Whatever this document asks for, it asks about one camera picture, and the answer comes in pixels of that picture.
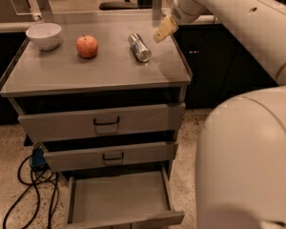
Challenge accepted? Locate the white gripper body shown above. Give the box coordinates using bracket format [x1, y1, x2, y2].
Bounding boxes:
[171, 0, 206, 25]

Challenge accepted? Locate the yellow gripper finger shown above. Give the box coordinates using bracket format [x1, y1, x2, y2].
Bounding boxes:
[153, 15, 178, 43]

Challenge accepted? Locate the silver redbull can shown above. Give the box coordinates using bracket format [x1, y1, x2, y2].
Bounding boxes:
[128, 33, 152, 63]

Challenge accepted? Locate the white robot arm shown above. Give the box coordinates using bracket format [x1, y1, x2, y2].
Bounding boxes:
[154, 0, 286, 229]

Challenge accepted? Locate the grey drawer cabinet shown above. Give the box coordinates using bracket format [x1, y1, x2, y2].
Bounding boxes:
[0, 10, 193, 229]

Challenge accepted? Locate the middle grey drawer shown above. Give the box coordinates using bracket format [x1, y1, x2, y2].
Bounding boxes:
[44, 142, 178, 172]

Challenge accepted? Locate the grey drawer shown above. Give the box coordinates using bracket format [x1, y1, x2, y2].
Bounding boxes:
[64, 164, 184, 229]
[19, 103, 185, 142]
[44, 142, 178, 172]

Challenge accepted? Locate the top grey drawer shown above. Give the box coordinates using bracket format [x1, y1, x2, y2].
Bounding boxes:
[19, 103, 185, 142]

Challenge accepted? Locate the bottom grey drawer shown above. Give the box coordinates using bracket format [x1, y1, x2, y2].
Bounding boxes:
[64, 164, 184, 229]

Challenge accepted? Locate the red apple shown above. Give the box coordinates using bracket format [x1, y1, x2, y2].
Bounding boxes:
[75, 34, 98, 58]

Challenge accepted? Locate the white ceramic bowl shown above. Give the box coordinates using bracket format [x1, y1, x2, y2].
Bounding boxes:
[26, 23, 62, 51]

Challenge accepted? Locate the blue power box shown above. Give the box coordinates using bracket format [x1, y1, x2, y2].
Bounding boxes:
[30, 148, 48, 171]

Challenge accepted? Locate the black floor cable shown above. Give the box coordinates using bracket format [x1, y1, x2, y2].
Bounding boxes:
[2, 155, 60, 229]

